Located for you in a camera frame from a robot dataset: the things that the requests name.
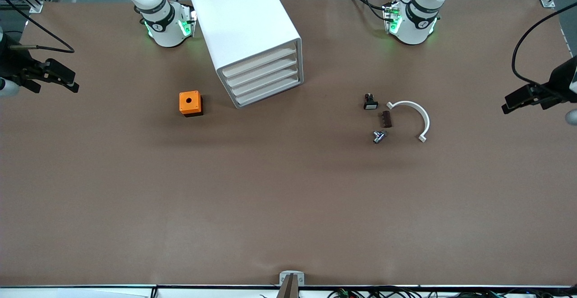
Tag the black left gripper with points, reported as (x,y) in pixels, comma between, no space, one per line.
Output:
(557,84)

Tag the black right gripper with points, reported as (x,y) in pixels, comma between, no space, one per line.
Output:
(13,65)

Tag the white plastic tray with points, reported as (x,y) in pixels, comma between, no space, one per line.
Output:
(267,91)

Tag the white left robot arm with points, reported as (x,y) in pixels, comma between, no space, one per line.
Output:
(414,29)

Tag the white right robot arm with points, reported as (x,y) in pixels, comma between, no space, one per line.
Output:
(167,32)

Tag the white curved plastic clamp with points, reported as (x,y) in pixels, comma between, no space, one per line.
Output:
(408,103)

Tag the small brown block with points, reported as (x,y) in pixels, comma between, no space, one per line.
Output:
(386,119)

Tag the silver metal fitting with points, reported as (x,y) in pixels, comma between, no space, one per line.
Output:
(378,136)

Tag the orange button enclosure box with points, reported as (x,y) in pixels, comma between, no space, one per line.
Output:
(189,102)

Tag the black switch with white face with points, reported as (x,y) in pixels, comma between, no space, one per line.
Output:
(370,104)

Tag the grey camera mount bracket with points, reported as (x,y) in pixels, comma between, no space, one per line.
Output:
(291,280)

